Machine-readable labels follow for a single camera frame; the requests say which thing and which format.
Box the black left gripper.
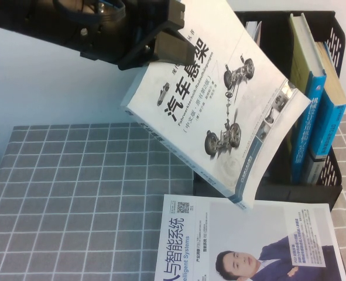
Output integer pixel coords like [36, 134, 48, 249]
[52, 0, 194, 71]

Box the white car suspension book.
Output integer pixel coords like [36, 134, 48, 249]
[119, 0, 311, 212]

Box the white book orange band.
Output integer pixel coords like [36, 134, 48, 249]
[245, 20, 263, 48]

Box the black plastic book stand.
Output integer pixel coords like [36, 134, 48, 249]
[191, 11, 345, 211]

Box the thick blue hardcover book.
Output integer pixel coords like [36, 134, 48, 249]
[288, 13, 328, 184]

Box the light blue paperback book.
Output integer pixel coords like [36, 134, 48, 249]
[303, 41, 346, 185]

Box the magazine with suited man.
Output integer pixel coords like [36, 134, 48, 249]
[153, 193, 346, 281]

